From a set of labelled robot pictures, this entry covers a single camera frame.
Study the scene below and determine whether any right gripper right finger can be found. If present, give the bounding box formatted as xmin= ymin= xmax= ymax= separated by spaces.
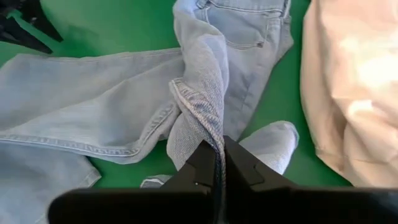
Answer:
xmin=224 ymin=136 xmax=299 ymax=224

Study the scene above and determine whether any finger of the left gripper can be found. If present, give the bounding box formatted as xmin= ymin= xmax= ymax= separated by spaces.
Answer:
xmin=18 ymin=0 xmax=65 ymax=44
xmin=0 ymin=15 xmax=53 ymax=55

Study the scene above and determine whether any cream cloth garment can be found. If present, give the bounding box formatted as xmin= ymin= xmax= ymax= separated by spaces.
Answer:
xmin=300 ymin=0 xmax=398 ymax=189

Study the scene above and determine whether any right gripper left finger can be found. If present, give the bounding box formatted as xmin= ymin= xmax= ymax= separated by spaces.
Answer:
xmin=160 ymin=139 xmax=218 ymax=224

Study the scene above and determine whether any grey garment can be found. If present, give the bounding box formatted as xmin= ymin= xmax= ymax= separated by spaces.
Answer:
xmin=0 ymin=0 xmax=300 ymax=224

